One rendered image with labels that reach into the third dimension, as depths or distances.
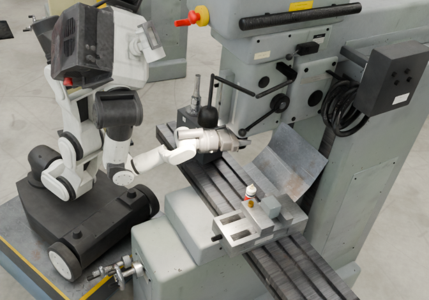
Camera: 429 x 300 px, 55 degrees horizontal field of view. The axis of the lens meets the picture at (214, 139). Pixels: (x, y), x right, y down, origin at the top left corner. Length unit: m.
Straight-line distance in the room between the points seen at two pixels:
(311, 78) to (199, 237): 0.77
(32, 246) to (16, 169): 1.17
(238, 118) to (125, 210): 0.97
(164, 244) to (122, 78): 0.79
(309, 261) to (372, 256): 1.45
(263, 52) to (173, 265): 0.96
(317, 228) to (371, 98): 0.88
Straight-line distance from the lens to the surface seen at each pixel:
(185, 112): 1.93
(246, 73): 1.37
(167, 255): 1.83
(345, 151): 1.78
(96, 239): 2.12
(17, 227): 2.50
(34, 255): 2.36
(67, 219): 2.24
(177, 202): 1.86
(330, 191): 1.92
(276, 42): 1.33
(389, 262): 3.12
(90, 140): 1.91
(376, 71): 1.37
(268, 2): 1.23
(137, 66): 1.45
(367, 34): 1.64
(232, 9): 1.17
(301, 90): 1.52
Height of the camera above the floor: 2.23
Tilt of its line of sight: 38 degrees down
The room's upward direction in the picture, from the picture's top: 7 degrees clockwise
